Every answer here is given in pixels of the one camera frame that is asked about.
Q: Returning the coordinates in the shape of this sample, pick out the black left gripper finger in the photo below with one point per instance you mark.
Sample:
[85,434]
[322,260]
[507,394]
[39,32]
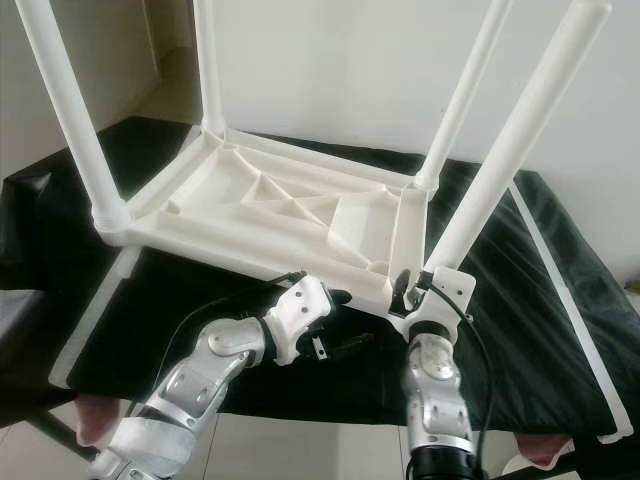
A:
[352,343]
[339,296]

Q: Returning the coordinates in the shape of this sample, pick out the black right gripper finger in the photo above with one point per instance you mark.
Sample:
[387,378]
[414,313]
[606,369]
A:
[403,289]

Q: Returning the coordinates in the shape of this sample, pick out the white plastic table top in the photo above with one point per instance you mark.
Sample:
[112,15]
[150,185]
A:
[250,195]

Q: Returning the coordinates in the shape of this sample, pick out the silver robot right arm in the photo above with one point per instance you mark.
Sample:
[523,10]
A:
[440,400]

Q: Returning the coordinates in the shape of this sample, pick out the pink rounded object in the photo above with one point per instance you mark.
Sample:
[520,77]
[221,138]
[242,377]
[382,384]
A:
[97,422]
[540,452]

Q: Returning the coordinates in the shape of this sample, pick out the black table cloth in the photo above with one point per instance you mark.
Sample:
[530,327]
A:
[50,250]

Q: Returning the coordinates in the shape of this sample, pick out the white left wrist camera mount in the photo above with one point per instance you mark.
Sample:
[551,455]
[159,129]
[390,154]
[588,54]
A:
[300,305]

